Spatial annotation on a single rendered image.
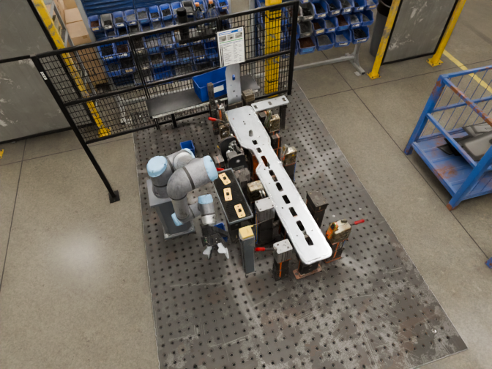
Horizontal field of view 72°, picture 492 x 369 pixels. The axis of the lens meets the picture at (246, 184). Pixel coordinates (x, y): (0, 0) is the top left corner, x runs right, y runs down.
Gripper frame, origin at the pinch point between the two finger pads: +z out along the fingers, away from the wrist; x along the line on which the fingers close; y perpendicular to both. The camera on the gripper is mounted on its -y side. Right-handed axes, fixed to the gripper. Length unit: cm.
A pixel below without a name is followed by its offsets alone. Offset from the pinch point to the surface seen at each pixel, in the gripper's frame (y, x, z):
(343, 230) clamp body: -48, 50, -2
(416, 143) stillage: -251, 47, -53
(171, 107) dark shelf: -42, -67, -110
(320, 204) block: -55, 36, -18
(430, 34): -364, 63, -189
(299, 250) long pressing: -31.6, 30.6, 4.4
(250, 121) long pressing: -73, -18, -85
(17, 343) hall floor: 54, -180, 45
